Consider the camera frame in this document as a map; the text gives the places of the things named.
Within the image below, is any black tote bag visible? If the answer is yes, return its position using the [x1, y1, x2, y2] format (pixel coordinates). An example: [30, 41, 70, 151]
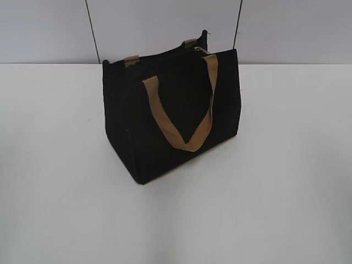
[102, 31, 241, 185]

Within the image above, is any silver zipper pull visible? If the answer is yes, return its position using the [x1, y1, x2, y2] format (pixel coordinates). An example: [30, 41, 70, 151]
[194, 47, 210, 54]

